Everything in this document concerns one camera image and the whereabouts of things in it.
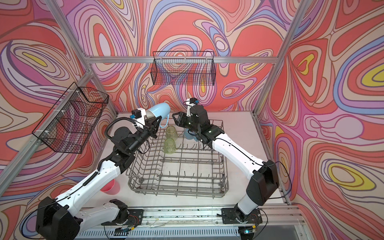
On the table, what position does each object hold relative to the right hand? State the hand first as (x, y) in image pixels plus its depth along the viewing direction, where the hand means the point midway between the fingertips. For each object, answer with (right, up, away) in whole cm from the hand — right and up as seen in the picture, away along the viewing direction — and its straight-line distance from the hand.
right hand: (175, 119), depth 75 cm
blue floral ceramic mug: (+8, -7, -10) cm, 15 cm away
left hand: (-5, +1, -7) cm, 8 cm away
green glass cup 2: (-6, -16, +20) cm, 26 cm away
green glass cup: (-5, -8, +19) cm, 21 cm away
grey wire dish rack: (-2, -27, +15) cm, 30 cm away
